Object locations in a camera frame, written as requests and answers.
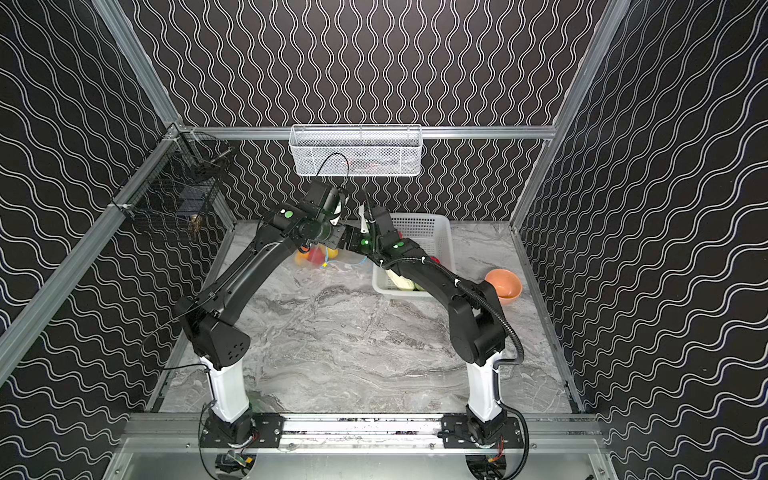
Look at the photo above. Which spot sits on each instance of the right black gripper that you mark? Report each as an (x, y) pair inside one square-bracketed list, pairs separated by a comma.
[(352, 238)]

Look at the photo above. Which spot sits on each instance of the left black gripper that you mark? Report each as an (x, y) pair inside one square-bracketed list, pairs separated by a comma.
[(327, 238)]

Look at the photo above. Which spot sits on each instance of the clear zip top bag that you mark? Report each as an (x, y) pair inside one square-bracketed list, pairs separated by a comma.
[(319, 245)]

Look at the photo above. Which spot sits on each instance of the red yellow mango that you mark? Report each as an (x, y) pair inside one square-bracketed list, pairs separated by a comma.
[(301, 259)]

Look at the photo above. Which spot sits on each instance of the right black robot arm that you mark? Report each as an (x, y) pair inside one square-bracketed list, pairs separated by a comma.
[(479, 332)]

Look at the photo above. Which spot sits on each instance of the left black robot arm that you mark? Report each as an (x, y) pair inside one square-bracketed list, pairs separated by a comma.
[(209, 318)]

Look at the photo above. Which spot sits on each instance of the white daikon radish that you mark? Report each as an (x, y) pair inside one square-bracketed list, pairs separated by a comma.
[(400, 282)]

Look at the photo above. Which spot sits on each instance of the orange ceramic bowl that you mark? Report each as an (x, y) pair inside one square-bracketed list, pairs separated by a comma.
[(507, 284)]

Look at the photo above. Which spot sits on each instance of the white mesh wall basket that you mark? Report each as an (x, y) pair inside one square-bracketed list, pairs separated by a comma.
[(356, 150)]

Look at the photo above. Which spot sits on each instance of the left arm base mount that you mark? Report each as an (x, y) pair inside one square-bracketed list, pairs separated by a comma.
[(250, 430)]

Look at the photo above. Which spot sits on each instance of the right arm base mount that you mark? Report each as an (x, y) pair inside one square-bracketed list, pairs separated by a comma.
[(465, 430)]

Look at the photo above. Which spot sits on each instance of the aluminium front rail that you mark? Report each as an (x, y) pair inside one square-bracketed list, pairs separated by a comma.
[(430, 434)]

